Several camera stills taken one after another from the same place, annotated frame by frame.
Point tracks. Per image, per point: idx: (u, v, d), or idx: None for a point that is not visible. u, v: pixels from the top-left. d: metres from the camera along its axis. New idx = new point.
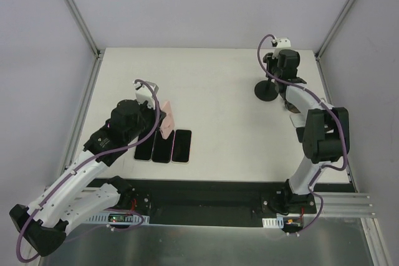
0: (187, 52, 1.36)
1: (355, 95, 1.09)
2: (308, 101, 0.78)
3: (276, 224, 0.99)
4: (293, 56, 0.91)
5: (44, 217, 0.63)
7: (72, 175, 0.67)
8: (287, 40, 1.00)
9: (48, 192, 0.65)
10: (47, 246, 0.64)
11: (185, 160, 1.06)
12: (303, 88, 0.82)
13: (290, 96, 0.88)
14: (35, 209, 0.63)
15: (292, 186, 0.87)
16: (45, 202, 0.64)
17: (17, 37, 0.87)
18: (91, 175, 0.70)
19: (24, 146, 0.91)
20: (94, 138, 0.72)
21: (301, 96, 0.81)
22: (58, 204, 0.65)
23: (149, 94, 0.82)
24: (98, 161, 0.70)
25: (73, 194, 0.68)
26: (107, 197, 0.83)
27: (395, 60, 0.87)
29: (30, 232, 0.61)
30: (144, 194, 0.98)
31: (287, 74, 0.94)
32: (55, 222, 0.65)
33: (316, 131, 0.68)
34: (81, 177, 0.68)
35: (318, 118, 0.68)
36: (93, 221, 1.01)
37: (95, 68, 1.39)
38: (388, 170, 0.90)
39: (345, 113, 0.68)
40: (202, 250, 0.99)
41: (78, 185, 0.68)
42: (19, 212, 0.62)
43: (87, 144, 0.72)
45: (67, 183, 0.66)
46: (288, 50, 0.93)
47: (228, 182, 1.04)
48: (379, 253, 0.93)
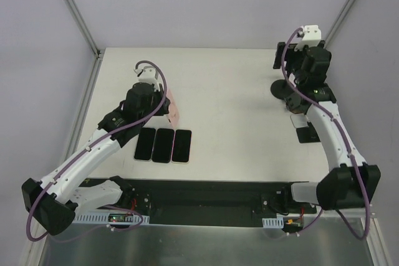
0: (187, 52, 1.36)
1: (355, 95, 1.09)
2: (336, 144, 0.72)
3: (276, 224, 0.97)
4: (326, 63, 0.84)
5: (57, 191, 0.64)
7: (87, 151, 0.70)
8: (316, 31, 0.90)
9: (63, 167, 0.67)
10: (57, 223, 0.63)
11: (185, 160, 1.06)
12: (333, 118, 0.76)
13: (314, 113, 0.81)
14: (50, 182, 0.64)
15: (294, 194, 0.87)
16: (59, 177, 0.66)
17: (17, 37, 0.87)
18: (105, 153, 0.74)
19: (24, 146, 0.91)
20: (108, 118, 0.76)
21: (329, 132, 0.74)
22: (72, 179, 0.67)
23: (153, 75, 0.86)
24: (112, 139, 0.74)
25: (86, 170, 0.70)
26: (111, 191, 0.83)
27: (396, 61, 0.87)
29: (43, 204, 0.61)
30: (144, 194, 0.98)
31: (312, 80, 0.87)
32: (65, 198, 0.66)
33: (340, 190, 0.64)
34: (96, 152, 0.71)
35: (345, 182, 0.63)
36: (93, 221, 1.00)
37: (95, 68, 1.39)
38: (388, 171, 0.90)
39: (376, 174, 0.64)
40: (202, 250, 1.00)
41: (91, 161, 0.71)
42: (32, 187, 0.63)
43: (101, 124, 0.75)
45: (81, 158, 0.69)
46: (321, 54, 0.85)
47: (228, 182, 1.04)
48: (379, 253, 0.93)
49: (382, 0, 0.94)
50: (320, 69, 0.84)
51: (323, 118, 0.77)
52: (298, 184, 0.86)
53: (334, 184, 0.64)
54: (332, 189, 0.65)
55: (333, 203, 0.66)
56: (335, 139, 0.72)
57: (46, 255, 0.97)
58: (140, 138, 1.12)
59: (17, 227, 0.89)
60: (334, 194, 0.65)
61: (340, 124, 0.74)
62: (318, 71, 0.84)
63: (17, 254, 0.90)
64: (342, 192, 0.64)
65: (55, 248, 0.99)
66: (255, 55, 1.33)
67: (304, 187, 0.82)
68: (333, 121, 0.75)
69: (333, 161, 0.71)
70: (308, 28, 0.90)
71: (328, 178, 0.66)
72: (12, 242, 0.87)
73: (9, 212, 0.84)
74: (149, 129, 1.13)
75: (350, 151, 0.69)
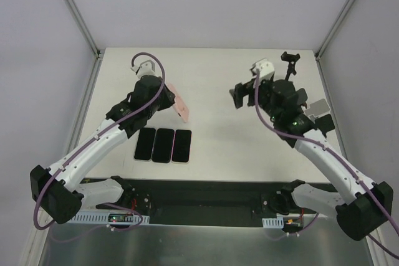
0: (187, 52, 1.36)
1: (355, 94, 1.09)
2: (339, 172, 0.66)
3: (276, 224, 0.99)
4: (295, 95, 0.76)
5: (66, 177, 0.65)
7: (96, 140, 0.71)
8: (267, 63, 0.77)
9: (71, 155, 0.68)
10: (63, 211, 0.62)
11: (185, 160, 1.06)
12: (325, 147, 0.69)
13: (303, 149, 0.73)
14: (58, 169, 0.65)
15: (296, 199, 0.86)
16: (68, 164, 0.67)
17: (17, 36, 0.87)
18: (112, 142, 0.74)
19: (24, 145, 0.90)
20: (116, 109, 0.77)
21: (326, 162, 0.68)
22: (80, 167, 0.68)
23: (149, 68, 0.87)
24: (120, 128, 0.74)
25: (94, 159, 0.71)
26: (111, 188, 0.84)
27: (395, 61, 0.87)
29: (52, 192, 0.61)
30: (144, 194, 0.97)
31: (288, 115, 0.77)
32: (73, 185, 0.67)
33: (361, 223, 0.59)
34: (104, 142, 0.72)
35: (366, 212, 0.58)
36: (93, 221, 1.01)
37: (95, 69, 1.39)
38: (388, 170, 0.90)
39: (389, 190, 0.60)
40: (202, 250, 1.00)
41: (100, 150, 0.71)
42: (40, 174, 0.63)
43: (109, 114, 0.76)
45: (90, 147, 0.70)
46: (285, 88, 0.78)
47: (229, 182, 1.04)
48: (379, 253, 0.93)
49: None
50: (290, 103, 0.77)
51: (314, 150, 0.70)
52: (300, 191, 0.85)
53: (355, 217, 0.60)
54: (355, 223, 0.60)
55: (360, 235, 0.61)
56: (336, 169, 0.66)
57: (46, 255, 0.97)
58: (140, 138, 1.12)
59: (17, 227, 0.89)
60: (358, 228, 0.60)
61: (333, 151, 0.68)
62: (291, 104, 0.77)
63: (17, 254, 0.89)
64: (365, 224, 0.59)
65: (55, 248, 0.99)
66: (255, 55, 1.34)
67: (307, 197, 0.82)
68: (326, 149, 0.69)
69: (345, 192, 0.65)
70: (260, 63, 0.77)
71: (346, 213, 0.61)
72: (12, 243, 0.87)
73: (9, 212, 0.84)
74: (149, 129, 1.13)
75: (356, 177, 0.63)
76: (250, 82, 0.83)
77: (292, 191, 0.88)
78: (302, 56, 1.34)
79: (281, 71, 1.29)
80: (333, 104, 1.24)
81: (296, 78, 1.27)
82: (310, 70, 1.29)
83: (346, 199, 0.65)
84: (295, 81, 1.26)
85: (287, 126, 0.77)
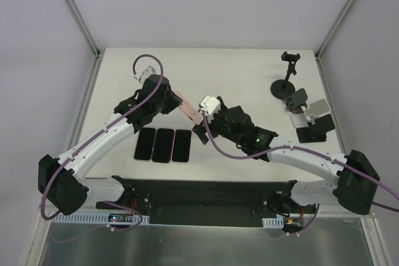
0: (187, 52, 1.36)
1: (355, 94, 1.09)
2: (315, 161, 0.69)
3: (276, 224, 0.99)
4: (245, 115, 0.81)
5: (74, 167, 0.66)
7: (104, 132, 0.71)
8: (210, 97, 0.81)
9: (80, 145, 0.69)
10: (70, 202, 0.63)
11: (185, 160, 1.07)
12: (291, 146, 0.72)
13: (274, 157, 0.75)
14: (67, 159, 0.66)
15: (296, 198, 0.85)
16: (76, 154, 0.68)
17: (17, 36, 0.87)
18: (121, 136, 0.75)
19: (24, 145, 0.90)
20: (123, 104, 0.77)
21: (300, 158, 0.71)
22: (89, 157, 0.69)
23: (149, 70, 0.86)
24: (128, 122, 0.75)
25: (103, 150, 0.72)
26: (112, 186, 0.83)
27: (395, 61, 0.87)
29: (58, 184, 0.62)
30: (144, 194, 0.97)
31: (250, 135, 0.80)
32: (81, 175, 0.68)
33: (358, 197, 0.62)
34: (113, 134, 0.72)
35: (350, 184, 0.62)
36: (94, 221, 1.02)
37: (95, 68, 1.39)
38: (388, 170, 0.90)
39: (360, 154, 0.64)
40: (202, 250, 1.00)
41: (108, 142, 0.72)
42: (48, 164, 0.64)
43: (117, 108, 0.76)
45: (99, 139, 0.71)
46: (235, 115, 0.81)
47: (229, 182, 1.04)
48: (379, 252, 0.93)
49: None
50: (246, 124, 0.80)
51: (284, 154, 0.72)
52: (298, 192, 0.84)
53: (350, 195, 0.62)
54: (355, 200, 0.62)
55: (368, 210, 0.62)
56: (310, 161, 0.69)
57: (46, 255, 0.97)
58: (140, 138, 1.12)
59: (17, 227, 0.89)
60: (360, 203, 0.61)
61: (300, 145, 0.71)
62: (248, 124, 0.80)
63: (17, 254, 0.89)
64: (361, 195, 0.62)
65: (55, 248, 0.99)
66: (255, 55, 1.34)
67: (307, 196, 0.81)
68: (294, 147, 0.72)
69: (328, 177, 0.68)
70: (204, 101, 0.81)
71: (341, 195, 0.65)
72: (12, 242, 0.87)
73: (9, 212, 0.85)
74: (149, 129, 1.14)
75: (330, 158, 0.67)
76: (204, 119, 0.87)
77: (291, 195, 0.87)
78: (302, 56, 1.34)
79: (281, 70, 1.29)
80: (333, 104, 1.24)
81: (296, 79, 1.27)
82: (309, 70, 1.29)
83: (331, 182, 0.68)
84: (295, 81, 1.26)
85: (254, 146, 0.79)
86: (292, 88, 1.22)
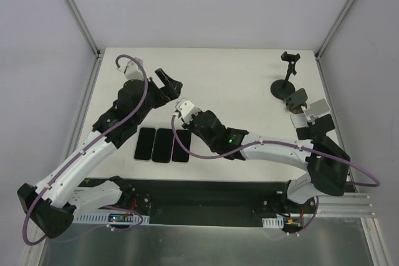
0: (187, 52, 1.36)
1: (354, 94, 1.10)
2: (285, 153, 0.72)
3: (276, 224, 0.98)
4: (213, 118, 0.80)
5: (52, 196, 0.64)
7: (81, 155, 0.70)
8: (186, 102, 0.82)
9: (57, 172, 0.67)
10: (54, 228, 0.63)
11: (185, 160, 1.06)
12: (261, 141, 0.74)
13: (249, 154, 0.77)
14: (44, 187, 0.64)
15: (290, 195, 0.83)
16: (54, 182, 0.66)
17: (17, 36, 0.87)
18: (100, 157, 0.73)
19: (24, 145, 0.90)
20: (103, 119, 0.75)
21: (270, 151, 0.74)
22: (67, 185, 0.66)
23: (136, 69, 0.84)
24: (106, 141, 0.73)
25: (83, 172, 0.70)
26: (110, 192, 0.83)
27: (395, 61, 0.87)
29: (39, 211, 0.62)
30: (144, 194, 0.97)
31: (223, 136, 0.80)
32: (62, 202, 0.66)
33: (328, 179, 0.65)
34: (91, 156, 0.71)
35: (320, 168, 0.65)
36: (93, 221, 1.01)
37: (95, 68, 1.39)
38: (387, 170, 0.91)
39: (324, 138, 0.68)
40: (202, 250, 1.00)
41: (87, 165, 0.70)
42: (27, 192, 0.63)
43: (96, 126, 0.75)
45: (76, 162, 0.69)
46: (205, 119, 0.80)
47: (228, 182, 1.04)
48: (379, 253, 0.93)
49: (382, 0, 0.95)
50: (217, 126, 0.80)
51: (256, 150, 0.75)
52: (290, 190, 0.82)
53: (321, 178, 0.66)
54: (326, 182, 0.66)
55: (341, 188, 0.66)
56: (280, 152, 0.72)
57: (46, 255, 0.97)
58: (140, 138, 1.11)
59: (17, 227, 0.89)
60: (333, 184, 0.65)
61: (269, 139, 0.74)
62: (217, 127, 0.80)
63: (17, 254, 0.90)
64: (332, 177, 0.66)
65: (55, 248, 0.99)
66: (255, 55, 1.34)
67: (300, 190, 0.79)
68: (264, 142, 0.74)
69: (299, 164, 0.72)
70: (179, 104, 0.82)
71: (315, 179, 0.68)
72: (12, 242, 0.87)
73: (9, 212, 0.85)
74: (149, 129, 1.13)
75: (297, 146, 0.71)
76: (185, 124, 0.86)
77: (287, 195, 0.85)
78: (302, 56, 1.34)
79: (281, 70, 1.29)
80: (333, 104, 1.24)
81: (296, 78, 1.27)
82: (309, 70, 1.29)
83: (303, 169, 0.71)
84: (295, 81, 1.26)
85: (227, 146, 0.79)
86: (292, 89, 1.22)
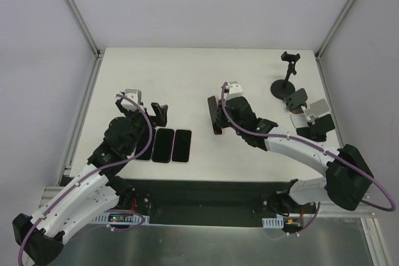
0: (187, 52, 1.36)
1: (354, 94, 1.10)
2: (308, 152, 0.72)
3: (276, 224, 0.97)
4: (244, 104, 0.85)
5: (46, 226, 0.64)
7: (76, 187, 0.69)
8: (237, 85, 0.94)
9: (53, 202, 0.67)
10: (44, 256, 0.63)
11: (185, 160, 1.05)
12: (288, 136, 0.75)
13: (271, 145, 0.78)
14: (39, 218, 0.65)
15: (293, 195, 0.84)
16: (49, 212, 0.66)
17: (17, 36, 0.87)
18: (95, 188, 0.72)
19: (24, 145, 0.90)
20: (97, 153, 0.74)
21: (294, 149, 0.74)
22: (61, 215, 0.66)
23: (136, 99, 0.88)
24: (101, 174, 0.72)
25: (76, 204, 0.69)
26: (105, 201, 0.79)
27: (395, 60, 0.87)
29: (32, 241, 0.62)
30: (144, 194, 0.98)
31: (251, 122, 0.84)
32: (55, 232, 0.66)
33: (345, 188, 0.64)
34: (85, 189, 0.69)
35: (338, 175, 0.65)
36: (95, 221, 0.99)
37: (95, 69, 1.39)
38: (387, 170, 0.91)
39: (355, 150, 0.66)
40: (202, 249, 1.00)
41: (80, 197, 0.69)
42: (22, 222, 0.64)
43: (90, 158, 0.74)
45: (71, 194, 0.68)
46: (237, 102, 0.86)
47: (227, 183, 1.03)
48: (379, 253, 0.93)
49: (382, 0, 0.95)
50: (245, 111, 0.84)
51: (280, 142, 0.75)
52: (294, 190, 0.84)
53: (338, 185, 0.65)
54: (342, 192, 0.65)
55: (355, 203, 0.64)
56: (304, 151, 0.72)
57: None
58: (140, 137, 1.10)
59: None
60: (348, 195, 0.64)
61: (296, 136, 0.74)
62: (246, 113, 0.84)
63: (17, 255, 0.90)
64: (348, 187, 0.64)
65: None
66: (255, 55, 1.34)
67: (303, 192, 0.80)
68: (290, 137, 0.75)
69: (320, 167, 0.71)
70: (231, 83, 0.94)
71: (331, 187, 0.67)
72: (12, 242, 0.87)
73: (10, 212, 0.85)
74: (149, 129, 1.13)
75: (322, 149, 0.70)
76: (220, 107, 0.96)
77: (289, 194, 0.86)
78: (302, 56, 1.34)
79: (281, 71, 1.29)
80: (333, 104, 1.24)
81: (296, 78, 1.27)
82: (309, 70, 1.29)
83: (322, 172, 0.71)
84: (295, 81, 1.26)
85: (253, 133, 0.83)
86: (291, 89, 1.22)
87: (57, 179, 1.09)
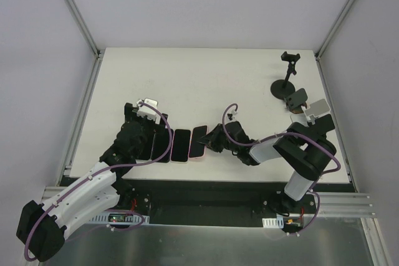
0: (187, 52, 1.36)
1: (353, 94, 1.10)
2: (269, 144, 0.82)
3: (276, 224, 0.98)
4: (237, 127, 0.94)
5: (58, 213, 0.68)
7: (88, 180, 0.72)
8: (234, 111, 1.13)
9: (65, 192, 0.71)
10: (48, 248, 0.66)
11: (184, 160, 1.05)
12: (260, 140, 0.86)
13: (254, 155, 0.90)
14: (52, 205, 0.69)
15: (288, 193, 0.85)
16: (61, 200, 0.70)
17: (17, 35, 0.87)
18: (104, 185, 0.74)
19: (24, 144, 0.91)
20: (109, 153, 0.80)
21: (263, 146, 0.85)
22: (72, 205, 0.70)
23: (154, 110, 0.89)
24: (111, 171, 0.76)
25: (86, 197, 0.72)
26: (106, 200, 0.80)
27: (396, 61, 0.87)
29: (42, 228, 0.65)
30: (144, 194, 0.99)
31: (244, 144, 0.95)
32: (63, 222, 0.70)
33: (303, 159, 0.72)
34: (95, 183, 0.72)
35: (288, 147, 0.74)
36: (94, 221, 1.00)
37: (95, 68, 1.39)
38: (387, 170, 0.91)
39: (297, 125, 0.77)
40: (202, 249, 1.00)
41: (91, 192, 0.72)
42: (34, 208, 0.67)
43: (102, 157, 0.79)
45: (82, 187, 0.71)
46: (232, 126, 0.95)
47: (226, 182, 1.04)
48: (379, 252, 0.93)
49: (381, 0, 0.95)
50: (240, 136, 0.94)
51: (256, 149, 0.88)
52: (287, 184, 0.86)
53: (293, 157, 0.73)
54: (299, 162, 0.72)
55: (315, 169, 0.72)
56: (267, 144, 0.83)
57: None
58: None
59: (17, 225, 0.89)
60: (307, 163, 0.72)
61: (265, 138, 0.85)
62: (240, 135, 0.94)
63: (17, 254, 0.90)
64: (302, 156, 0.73)
65: None
66: (255, 56, 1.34)
67: (295, 185, 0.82)
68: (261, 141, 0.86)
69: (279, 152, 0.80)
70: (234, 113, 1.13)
71: (291, 161, 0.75)
72: (12, 241, 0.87)
73: (9, 212, 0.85)
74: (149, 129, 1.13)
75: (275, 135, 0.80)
76: (217, 129, 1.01)
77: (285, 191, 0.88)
78: (302, 56, 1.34)
79: (282, 70, 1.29)
80: (333, 104, 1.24)
81: (296, 78, 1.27)
82: (310, 70, 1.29)
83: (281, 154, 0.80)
84: (295, 81, 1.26)
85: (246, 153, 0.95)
86: (290, 88, 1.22)
87: (57, 179, 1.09)
